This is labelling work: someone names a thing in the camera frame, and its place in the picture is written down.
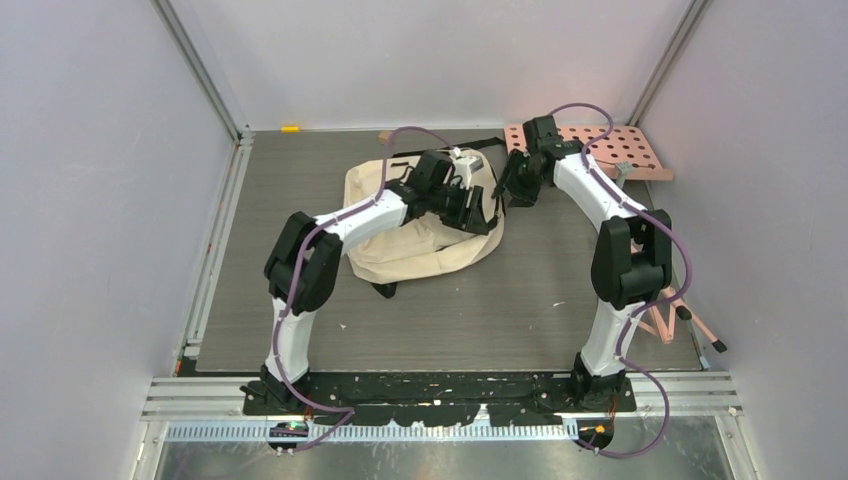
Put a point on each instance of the grey bracket on stand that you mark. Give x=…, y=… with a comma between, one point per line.
x=623, y=171

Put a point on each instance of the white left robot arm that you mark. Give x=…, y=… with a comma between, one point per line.
x=303, y=266

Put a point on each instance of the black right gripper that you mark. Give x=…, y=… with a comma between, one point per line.
x=522, y=196

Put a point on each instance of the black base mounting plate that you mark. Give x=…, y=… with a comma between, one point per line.
x=431, y=399

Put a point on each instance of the pink perforated stand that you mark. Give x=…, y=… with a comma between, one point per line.
x=627, y=144

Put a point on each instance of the cream canvas backpack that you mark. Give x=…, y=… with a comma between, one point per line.
x=426, y=247

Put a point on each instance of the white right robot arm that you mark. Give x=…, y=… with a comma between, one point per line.
x=631, y=263

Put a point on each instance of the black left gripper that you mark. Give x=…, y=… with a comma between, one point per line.
x=470, y=218

